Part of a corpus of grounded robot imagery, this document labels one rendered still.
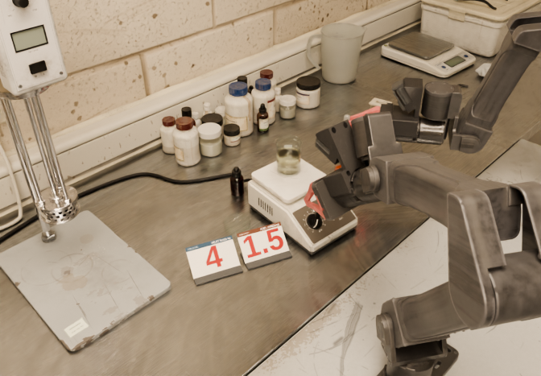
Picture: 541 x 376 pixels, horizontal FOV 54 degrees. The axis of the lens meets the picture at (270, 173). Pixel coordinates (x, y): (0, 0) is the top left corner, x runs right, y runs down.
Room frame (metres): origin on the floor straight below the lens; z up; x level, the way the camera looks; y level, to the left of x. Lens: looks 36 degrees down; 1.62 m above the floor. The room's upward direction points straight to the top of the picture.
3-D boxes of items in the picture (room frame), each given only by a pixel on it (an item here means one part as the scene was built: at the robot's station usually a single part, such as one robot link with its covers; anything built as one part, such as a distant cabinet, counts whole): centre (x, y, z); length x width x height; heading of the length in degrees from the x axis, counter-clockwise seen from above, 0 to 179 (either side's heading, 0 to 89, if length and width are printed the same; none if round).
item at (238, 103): (1.20, 0.08, 0.96); 0.07 x 0.07 x 0.13
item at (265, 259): (0.74, 0.01, 0.92); 0.09 x 0.06 x 0.04; 112
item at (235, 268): (0.70, 0.10, 0.92); 0.09 x 0.06 x 0.04; 112
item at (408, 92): (0.96, -0.27, 1.10); 0.07 x 0.06 x 0.11; 168
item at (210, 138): (1.10, 0.15, 0.93); 0.06 x 0.06 x 0.07
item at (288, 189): (0.88, -0.04, 0.98); 0.12 x 0.12 x 0.01; 39
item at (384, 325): (0.47, -0.20, 1.00); 0.09 x 0.06 x 0.06; 101
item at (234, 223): (0.81, 0.07, 0.91); 0.06 x 0.06 x 0.02
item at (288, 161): (0.89, -0.04, 1.02); 0.06 x 0.05 x 0.08; 30
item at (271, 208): (0.86, -0.06, 0.94); 0.22 x 0.13 x 0.08; 39
